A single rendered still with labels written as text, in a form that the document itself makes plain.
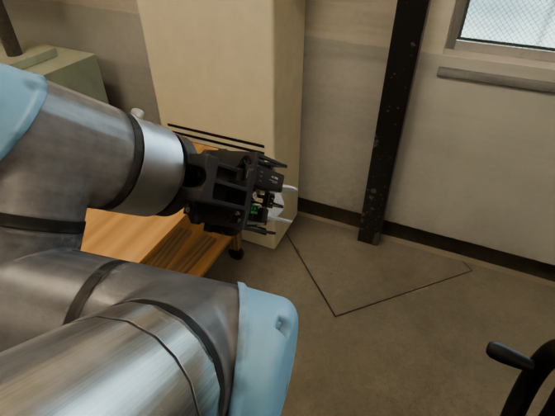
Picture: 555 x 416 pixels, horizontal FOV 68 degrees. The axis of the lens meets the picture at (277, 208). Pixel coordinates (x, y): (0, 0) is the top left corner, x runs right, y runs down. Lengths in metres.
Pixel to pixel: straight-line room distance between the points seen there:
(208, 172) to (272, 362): 0.17
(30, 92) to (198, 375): 0.18
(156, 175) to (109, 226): 1.01
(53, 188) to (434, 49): 1.43
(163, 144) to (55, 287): 0.13
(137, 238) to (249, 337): 1.06
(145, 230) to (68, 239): 0.99
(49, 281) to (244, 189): 0.18
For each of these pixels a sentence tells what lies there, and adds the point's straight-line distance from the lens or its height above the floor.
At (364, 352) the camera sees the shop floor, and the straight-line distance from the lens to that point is 1.60.
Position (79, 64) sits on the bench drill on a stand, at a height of 0.69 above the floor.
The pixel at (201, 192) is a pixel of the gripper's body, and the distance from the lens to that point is 0.32.
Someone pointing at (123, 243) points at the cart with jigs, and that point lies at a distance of 1.24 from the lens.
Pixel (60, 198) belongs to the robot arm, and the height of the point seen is 1.19.
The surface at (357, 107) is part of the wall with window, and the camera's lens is 1.71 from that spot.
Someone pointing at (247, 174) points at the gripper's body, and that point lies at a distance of 0.38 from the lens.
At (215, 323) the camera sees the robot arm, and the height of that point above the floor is 1.18.
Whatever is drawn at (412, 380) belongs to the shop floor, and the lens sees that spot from 1.58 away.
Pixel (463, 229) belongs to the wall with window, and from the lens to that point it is 1.93.
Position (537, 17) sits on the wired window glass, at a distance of 1.63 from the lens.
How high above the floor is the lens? 1.34
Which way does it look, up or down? 39 degrees down
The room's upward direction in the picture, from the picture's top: straight up
